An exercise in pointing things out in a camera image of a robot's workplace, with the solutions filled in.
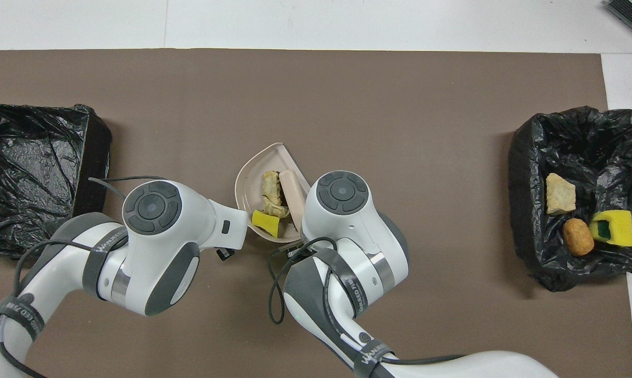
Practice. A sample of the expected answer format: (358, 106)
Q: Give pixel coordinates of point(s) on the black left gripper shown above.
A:
(225, 253)

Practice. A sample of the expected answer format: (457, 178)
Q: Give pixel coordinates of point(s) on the small green yellow sponge piece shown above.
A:
(266, 223)

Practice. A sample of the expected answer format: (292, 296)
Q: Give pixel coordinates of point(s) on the beige plastic dustpan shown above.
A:
(250, 184)

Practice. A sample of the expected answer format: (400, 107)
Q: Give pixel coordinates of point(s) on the beige hand brush black bristles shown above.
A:
(293, 194)

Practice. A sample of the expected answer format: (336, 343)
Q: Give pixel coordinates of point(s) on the orange crusted bread piece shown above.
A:
(560, 194)

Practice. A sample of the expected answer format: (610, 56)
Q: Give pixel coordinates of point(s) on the brown oval bread roll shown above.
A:
(578, 237)

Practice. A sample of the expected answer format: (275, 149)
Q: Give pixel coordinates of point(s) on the yellow sponge piece green side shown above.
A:
(603, 229)

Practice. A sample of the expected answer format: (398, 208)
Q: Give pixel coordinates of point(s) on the large yellow sponge piece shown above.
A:
(623, 231)

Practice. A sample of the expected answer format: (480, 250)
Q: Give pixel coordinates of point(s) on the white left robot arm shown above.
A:
(195, 220)

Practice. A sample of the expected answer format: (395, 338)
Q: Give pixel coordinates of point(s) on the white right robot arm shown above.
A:
(363, 236)

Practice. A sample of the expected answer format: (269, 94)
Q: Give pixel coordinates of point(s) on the black bag-lined bin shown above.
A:
(578, 157)
(32, 168)

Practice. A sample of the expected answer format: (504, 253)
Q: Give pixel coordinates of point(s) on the brown table mat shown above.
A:
(347, 94)

